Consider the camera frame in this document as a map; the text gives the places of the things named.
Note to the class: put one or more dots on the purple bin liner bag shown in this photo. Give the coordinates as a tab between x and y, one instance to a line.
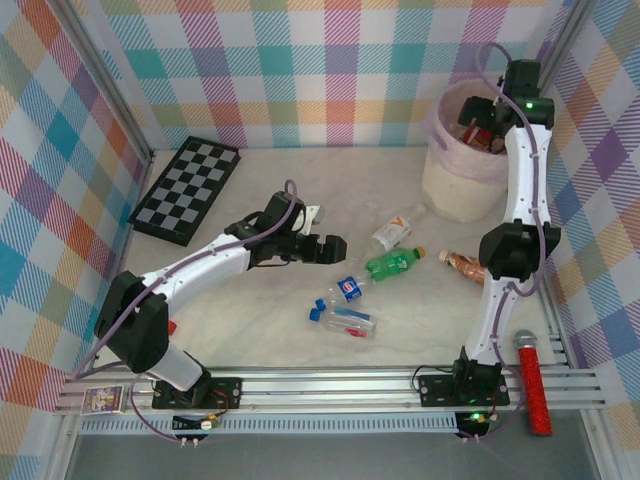
440	145

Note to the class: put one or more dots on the aluminium frame post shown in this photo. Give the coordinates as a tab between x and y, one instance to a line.
107	85
565	35

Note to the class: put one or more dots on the red tape roll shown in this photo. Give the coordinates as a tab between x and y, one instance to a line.
173	327

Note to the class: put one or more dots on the beige waste bin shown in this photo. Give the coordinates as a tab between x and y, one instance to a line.
450	190

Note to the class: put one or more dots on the aluminium mounting rail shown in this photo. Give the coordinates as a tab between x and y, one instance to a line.
325	387

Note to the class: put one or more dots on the green plastic bottle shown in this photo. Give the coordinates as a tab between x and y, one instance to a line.
390	264

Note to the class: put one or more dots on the red and gold label bottle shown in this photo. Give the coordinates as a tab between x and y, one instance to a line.
474	135

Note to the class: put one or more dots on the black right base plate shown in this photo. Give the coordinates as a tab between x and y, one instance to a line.
435	390

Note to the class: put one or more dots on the controller board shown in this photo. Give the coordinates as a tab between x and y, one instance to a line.
190	425
475	422

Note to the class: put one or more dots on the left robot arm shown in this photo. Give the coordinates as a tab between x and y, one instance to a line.
200	265

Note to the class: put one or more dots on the left controller board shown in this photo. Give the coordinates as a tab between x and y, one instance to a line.
190	425

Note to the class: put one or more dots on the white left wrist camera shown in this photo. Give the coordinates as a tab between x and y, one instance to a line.
312	216

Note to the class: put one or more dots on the black and grey chessboard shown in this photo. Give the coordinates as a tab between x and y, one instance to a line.
190	185

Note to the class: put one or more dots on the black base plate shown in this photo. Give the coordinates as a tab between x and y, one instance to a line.
435	390
225	390

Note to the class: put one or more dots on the playing card box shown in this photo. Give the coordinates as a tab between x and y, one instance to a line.
102	400

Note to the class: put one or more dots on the red glitter microphone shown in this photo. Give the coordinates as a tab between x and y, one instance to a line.
535	390

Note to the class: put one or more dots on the copper orange label bottle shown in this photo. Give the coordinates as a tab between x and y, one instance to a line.
462	264

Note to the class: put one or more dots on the Pepsi bottle with blue cap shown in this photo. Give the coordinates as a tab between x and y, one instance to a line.
348	289

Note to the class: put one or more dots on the right controller board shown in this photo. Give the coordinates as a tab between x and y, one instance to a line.
475	422

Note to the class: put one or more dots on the blue cap bottle striped label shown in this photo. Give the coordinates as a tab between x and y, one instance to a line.
350	320

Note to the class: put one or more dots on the white label bottle orange mark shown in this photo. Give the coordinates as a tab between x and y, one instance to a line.
392	231

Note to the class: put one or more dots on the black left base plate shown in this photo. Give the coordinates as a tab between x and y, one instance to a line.
225	390

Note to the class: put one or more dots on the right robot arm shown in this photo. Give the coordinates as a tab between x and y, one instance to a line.
525	180

